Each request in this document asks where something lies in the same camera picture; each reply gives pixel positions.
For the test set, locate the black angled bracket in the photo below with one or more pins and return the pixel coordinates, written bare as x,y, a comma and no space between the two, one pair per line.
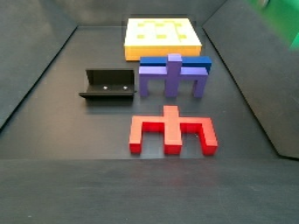
110,83

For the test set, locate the blue rectangular bar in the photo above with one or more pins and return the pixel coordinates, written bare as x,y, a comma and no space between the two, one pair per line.
189,61

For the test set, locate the green rectangular bar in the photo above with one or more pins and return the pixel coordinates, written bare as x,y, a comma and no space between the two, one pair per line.
281,14

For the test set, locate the purple comb-shaped block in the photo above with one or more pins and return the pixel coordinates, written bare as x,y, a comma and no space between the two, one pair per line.
173,73

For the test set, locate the yellow slotted board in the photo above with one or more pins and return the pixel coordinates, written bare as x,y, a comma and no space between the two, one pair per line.
158,36

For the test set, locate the red comb-shaped block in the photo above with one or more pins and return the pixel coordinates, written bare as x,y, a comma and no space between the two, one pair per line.
173,125

